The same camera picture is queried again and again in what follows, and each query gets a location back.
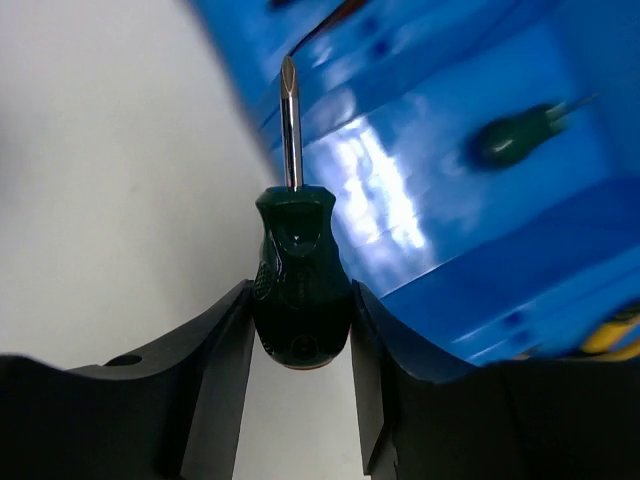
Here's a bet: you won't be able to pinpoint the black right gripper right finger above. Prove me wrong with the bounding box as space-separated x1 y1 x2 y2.
351 282 639 479

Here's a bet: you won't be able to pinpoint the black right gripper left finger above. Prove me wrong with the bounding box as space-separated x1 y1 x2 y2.
1 281 254 479

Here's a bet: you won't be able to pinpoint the green stubby Phillips screwdriver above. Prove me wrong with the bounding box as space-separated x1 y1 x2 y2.
252 56 354 370

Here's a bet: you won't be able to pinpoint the yellow black pliers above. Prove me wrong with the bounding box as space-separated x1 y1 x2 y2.
519 304 640 362

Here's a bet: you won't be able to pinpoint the green stubby flathead screwdriver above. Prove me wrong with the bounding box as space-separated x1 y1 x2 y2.
467 93 599 169

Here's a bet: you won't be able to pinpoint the blue three-compartment plastic bin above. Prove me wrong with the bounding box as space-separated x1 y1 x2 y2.
192 1 639 365

